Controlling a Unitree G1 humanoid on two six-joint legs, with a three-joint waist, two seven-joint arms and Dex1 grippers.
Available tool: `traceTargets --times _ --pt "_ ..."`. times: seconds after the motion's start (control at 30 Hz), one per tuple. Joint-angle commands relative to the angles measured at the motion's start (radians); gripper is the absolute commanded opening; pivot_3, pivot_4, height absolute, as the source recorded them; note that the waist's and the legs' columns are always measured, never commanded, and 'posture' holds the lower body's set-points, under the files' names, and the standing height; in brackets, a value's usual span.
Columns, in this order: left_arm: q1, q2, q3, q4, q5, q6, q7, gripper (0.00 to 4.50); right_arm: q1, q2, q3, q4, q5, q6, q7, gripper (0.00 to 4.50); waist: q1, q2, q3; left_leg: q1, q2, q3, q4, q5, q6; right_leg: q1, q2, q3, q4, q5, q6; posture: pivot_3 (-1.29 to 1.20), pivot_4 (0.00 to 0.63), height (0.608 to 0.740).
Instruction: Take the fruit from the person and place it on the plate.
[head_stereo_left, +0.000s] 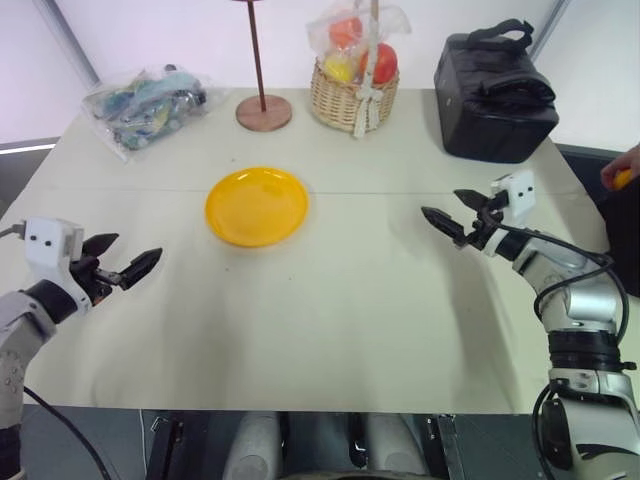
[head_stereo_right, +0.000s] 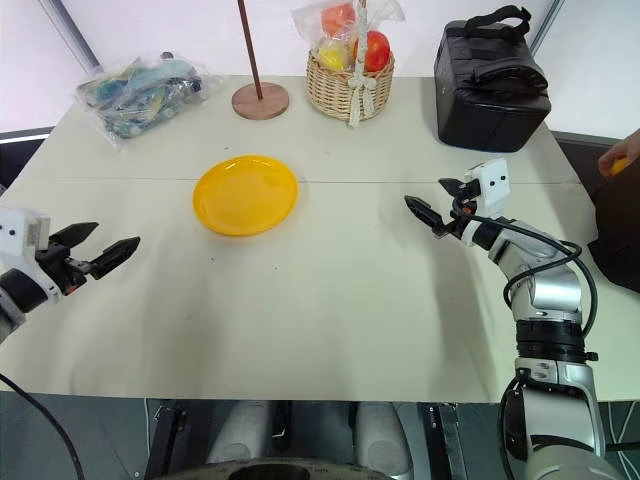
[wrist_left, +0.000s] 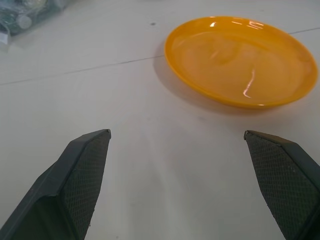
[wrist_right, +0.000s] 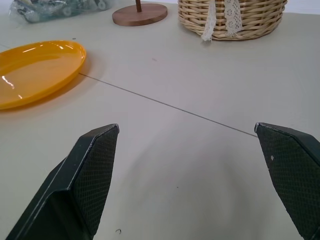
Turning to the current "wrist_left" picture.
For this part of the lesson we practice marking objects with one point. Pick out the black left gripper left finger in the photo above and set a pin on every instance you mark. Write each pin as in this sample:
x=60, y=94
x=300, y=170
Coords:
x=75, y=175

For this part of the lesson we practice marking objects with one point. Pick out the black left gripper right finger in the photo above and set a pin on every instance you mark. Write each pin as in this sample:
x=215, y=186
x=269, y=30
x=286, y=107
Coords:
x=285, y=180

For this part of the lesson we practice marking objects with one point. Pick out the clear plastic bag of items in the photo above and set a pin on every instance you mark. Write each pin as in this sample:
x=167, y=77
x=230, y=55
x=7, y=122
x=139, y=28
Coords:
x=22, y=15

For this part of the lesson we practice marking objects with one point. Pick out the orange plastic plate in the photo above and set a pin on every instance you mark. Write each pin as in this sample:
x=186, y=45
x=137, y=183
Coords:
x=240, y=62

